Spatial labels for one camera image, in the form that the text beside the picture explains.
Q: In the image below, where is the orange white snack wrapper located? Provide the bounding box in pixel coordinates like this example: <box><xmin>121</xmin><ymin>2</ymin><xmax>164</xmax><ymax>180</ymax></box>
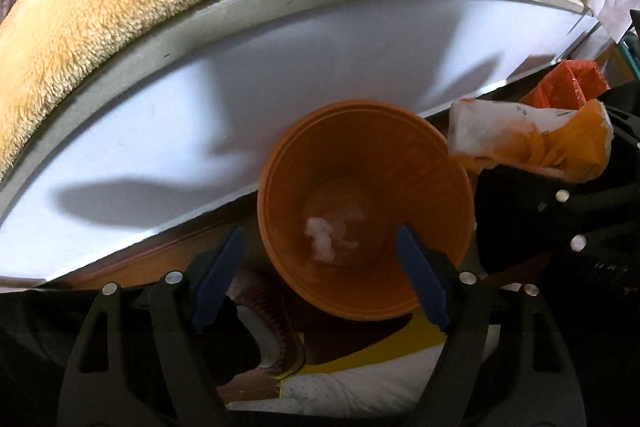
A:
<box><xmin>448</xmin><ymin>100</ymin><xmax>614</xmax><ymax>183</ymax></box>

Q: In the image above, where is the white tissue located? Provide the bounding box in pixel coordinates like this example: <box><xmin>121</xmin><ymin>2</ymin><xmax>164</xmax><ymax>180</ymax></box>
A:
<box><xmin>304</xmin><ymin>217</ymin><xmax>360</xmax><ymax>265</ymax></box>

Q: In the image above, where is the orange trash bin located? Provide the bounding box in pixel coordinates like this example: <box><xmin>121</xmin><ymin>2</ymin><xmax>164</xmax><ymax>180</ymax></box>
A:
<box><xmin>257</xmin><ymin>101</ymin><xmax>474</xmax><ymax>321</ymax></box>

